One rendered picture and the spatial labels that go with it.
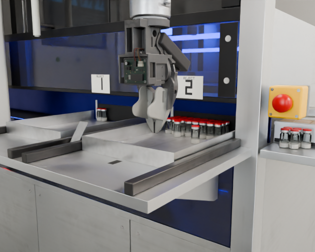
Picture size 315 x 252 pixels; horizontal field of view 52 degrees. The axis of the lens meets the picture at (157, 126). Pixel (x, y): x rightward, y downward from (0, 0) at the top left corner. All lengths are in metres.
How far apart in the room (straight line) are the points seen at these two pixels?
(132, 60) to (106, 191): 0.23
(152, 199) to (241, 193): 0.41
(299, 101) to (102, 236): 0.82
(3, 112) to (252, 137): 1.00
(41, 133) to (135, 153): 0.33
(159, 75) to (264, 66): 0.30
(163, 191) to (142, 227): 0.58
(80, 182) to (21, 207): 1.09
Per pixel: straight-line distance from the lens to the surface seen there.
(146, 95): 0.64
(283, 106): 0.74
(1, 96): 1.44
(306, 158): 0.79
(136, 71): 0.58
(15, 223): 1.76
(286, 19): 0.95
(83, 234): 1.33
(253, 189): 0.85
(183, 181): 0.56
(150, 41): 0.61
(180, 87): 0.89
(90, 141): 0.76
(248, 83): 0.80
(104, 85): 1.08
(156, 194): 0.51
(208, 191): 0.84
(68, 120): 1.18
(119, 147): 0.69
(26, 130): 0.97
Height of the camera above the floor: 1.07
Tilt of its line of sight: 10 degrees down
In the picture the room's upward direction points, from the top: straight up
